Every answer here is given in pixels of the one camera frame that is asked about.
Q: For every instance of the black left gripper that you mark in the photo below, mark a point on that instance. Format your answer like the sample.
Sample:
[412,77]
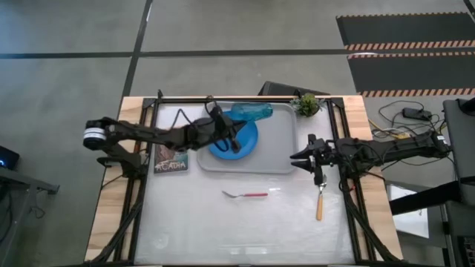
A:
[219,130]

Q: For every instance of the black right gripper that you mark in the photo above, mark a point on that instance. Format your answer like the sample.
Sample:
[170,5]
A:
[323,152]

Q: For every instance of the blue translucent plastic cup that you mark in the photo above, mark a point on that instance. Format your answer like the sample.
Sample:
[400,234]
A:
[256,111]

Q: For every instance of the blue plate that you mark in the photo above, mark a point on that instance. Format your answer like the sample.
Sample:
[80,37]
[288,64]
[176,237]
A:
[248,145]

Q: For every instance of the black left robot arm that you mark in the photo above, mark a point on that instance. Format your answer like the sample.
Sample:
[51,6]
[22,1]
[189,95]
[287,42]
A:
[148,135]

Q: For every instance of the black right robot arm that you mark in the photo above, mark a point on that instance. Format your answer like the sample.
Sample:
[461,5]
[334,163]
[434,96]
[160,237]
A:
[389,150]

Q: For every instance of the grey plastic tray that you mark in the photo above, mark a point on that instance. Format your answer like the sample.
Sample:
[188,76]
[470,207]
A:
[276,148]

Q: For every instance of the small potted green plant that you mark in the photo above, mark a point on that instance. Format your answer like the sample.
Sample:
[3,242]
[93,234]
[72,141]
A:
[307,105]

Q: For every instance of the black slanted panel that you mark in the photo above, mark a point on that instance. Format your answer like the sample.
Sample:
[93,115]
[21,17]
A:
[285,89]

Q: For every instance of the Acadia picture card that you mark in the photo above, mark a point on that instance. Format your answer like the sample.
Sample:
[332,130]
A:
[170,159]

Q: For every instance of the white floor board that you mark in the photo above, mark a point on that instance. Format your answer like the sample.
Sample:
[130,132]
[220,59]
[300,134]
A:
[410,219]

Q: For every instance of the black power adapter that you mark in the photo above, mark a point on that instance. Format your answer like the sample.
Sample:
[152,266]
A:
[417,113]

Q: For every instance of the black mat with striped edge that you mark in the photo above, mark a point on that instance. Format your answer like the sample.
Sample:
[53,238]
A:
[412,74]
[404,29]

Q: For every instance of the dark grey side desk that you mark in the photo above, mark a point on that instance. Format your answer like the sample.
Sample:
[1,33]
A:
[460,148]

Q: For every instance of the grey side stand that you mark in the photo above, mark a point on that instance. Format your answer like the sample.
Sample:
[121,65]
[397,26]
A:
[22,181]

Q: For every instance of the black device with blue light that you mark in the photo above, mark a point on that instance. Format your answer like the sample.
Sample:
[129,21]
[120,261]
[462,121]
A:
[7,158]

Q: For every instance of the black aluminium table frame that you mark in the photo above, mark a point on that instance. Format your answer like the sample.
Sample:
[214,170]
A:
[259,99]

